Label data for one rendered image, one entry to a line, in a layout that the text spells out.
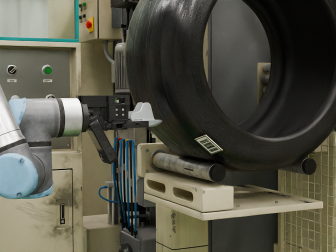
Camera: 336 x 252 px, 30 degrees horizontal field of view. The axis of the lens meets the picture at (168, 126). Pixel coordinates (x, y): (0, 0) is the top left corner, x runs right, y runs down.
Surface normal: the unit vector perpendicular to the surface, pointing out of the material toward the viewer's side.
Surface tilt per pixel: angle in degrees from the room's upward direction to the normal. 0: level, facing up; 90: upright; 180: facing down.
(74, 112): 74
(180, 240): 90
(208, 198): 90
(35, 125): 86
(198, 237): 90
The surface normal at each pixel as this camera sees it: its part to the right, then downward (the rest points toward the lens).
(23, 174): 0.04, 0.07
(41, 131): 0.65, -0.03
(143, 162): 0.44, 0.04
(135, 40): -0.90, -0.09
